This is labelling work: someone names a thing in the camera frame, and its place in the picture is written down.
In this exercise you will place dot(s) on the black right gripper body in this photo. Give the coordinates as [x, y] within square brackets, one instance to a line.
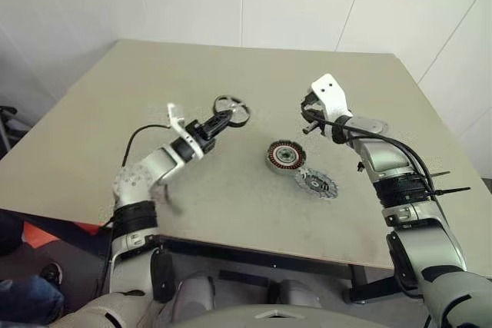
[313, 111]

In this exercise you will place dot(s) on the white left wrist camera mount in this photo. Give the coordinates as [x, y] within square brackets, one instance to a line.
[177, 116]

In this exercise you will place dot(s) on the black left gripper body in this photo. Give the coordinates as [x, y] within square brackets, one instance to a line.
[200, 136]

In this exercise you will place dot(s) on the black sneaker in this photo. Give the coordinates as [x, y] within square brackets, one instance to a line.
[52, 272]

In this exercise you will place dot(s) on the blue jeans leg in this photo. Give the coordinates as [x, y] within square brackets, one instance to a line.
[27, 299]

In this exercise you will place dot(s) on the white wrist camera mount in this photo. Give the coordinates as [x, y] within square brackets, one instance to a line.
[332, 93]
[177, 116]

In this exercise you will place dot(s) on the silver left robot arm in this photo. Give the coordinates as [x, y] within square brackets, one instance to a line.
[134, 182]

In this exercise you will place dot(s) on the grey rounded left robot knee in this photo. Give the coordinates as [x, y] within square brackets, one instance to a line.
[196, 291]

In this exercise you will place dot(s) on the black grey equipment stand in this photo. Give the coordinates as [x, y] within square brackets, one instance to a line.
[7, 110]

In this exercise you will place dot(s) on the dark bulky object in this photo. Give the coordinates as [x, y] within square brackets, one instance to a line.
[11, 232]

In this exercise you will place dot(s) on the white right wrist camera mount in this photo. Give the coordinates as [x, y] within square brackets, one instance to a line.
[332, 93]

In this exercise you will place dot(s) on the orange object under table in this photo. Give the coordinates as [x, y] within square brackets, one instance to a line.
[42, 236]

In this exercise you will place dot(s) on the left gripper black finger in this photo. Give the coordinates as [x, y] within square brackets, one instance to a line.
[222, 125]
[217, 118]

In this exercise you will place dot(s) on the grey rounded robot knee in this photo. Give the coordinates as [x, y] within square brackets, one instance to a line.
[300, 292]
[196, 291]

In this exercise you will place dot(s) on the black table frame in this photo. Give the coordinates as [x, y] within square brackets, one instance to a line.
[250, 258]

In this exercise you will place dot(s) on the grey robot torso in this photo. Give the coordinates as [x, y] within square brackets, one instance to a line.
[250, 318]

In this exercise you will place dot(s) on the motor stator with copper windings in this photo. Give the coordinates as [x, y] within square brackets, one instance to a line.
[285, 155]

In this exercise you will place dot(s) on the grey rounded right robot knee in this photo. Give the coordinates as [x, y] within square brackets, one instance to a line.
[300, 292]

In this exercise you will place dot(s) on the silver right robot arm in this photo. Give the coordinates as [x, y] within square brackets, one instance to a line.
[384, 155]

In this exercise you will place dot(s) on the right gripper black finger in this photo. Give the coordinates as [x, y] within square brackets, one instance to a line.
[322, 128]
[306, 129]

